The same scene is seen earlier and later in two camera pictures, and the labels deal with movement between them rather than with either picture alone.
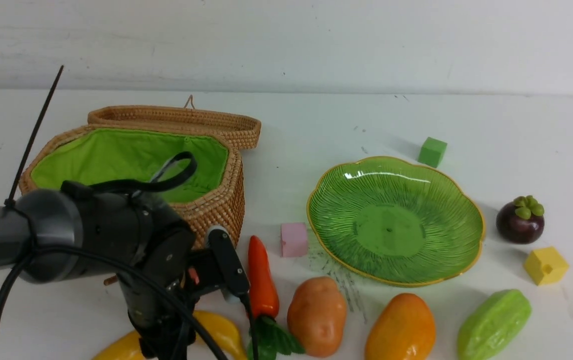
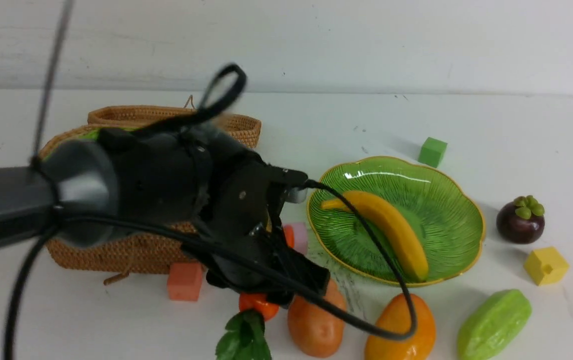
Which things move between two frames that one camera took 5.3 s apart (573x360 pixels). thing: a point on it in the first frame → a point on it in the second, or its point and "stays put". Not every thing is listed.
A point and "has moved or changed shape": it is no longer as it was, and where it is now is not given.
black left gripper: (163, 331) → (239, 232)
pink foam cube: (294, 239) stays put
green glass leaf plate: (395, 222) stays put
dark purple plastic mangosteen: (521, 221) stays put
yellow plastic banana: (223, 334) → (372, 207)
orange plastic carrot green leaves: (271, 335) has moved or changed shape
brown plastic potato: (317, 313) stays put
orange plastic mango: (404, 330) stays put
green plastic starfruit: (494, 325) stays put
